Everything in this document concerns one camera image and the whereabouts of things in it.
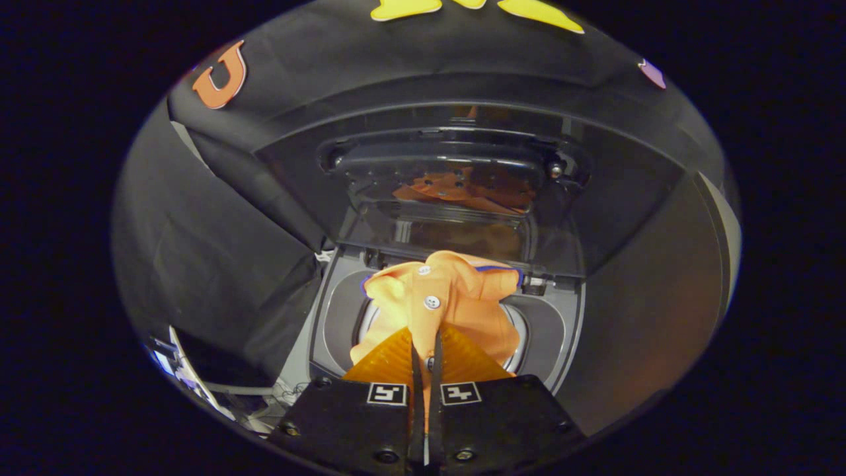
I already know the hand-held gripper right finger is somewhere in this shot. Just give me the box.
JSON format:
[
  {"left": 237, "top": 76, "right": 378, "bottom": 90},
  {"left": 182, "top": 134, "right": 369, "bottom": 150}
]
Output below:
[{"left": 428, "top": 323, "right": 588, "bottom": 475}]

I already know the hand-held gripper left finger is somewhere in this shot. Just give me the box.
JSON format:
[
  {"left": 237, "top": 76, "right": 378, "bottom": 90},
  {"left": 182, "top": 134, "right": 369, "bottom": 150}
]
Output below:
[{"left": 278, "top": 325, "right": 424, "bottom": 474}]

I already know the orange polo shirt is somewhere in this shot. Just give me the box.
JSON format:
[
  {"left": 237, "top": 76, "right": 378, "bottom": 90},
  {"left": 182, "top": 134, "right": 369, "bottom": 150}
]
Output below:
[{"left": 349, "top": 250, "right": 527, "bottom": 397}]

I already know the black backdrop cloth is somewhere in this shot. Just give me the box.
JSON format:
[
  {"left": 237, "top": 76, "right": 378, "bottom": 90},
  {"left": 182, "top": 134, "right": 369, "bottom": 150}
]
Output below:
[{"left": 111, "top": 0, "right": 703, "bottom": 397}]

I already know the white cable bundle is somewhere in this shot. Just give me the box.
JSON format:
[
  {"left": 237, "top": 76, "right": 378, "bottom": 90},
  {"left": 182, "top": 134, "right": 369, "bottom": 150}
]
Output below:
[{"left": 169, "top": 325, "right": 293, "bottom": 436}]

